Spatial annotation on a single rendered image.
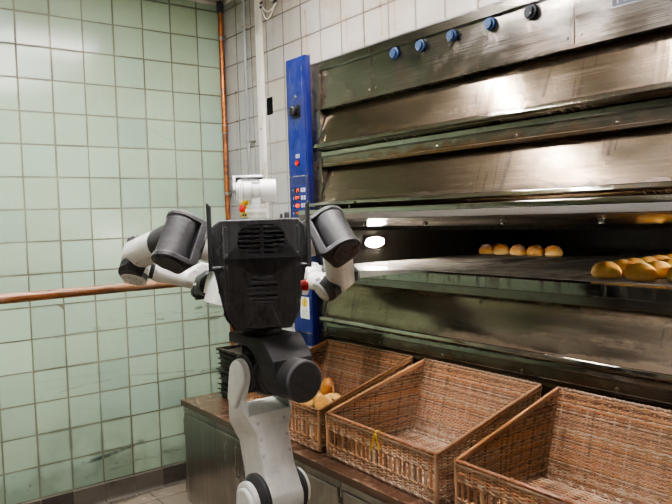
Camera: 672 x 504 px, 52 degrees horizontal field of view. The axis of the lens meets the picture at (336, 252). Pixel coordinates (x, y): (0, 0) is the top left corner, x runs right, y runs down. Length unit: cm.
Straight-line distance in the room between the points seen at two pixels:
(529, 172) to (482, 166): 21
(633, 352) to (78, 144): 265
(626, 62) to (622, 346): 81
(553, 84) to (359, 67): 99
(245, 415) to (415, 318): 99
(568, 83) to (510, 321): 79
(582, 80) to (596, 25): 16
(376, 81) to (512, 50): 69
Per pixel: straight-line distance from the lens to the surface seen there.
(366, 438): 227
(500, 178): 239
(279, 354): 184
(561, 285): 226
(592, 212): 201
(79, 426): 371
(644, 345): 214
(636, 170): 211
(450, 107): 256
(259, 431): 197
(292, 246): 177
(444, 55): 264
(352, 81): 303
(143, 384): 378
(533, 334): 234
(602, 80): 219
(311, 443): 253
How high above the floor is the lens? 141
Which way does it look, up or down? 3 degrees down
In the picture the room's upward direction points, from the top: 2 degrees counter-clockwise
